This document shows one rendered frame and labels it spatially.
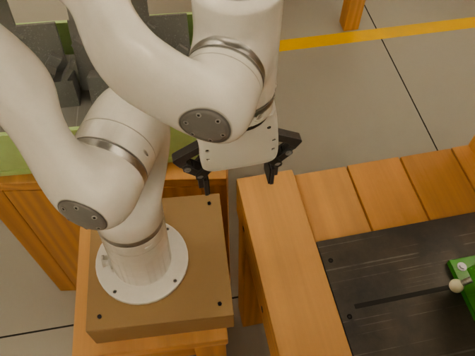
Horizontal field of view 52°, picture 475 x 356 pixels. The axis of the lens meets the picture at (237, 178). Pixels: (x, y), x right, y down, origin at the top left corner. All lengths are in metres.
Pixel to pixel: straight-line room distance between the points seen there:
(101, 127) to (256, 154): 0.22
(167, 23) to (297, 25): 1.70
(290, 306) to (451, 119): 1.83
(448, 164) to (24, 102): 1.01
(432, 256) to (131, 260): 0.64
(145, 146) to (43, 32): 0.77
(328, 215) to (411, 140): 1.42
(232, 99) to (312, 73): 2.31
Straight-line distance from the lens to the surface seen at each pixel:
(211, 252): 1.04
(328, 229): 1.14
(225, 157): 0.60
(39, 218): 1.57
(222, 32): 0.44
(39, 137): 0.66
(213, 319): 1.00
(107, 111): 0.72
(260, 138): 0.59
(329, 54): 2.84
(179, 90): 0.41
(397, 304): 1.08
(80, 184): 0.65
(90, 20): 0.44
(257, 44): 0.45
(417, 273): 1.12
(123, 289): 1.02
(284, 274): 1.06
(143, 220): 0.81
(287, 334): 1.02
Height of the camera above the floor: 1.87
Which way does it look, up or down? 56 degrees down
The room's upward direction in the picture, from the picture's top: straight up
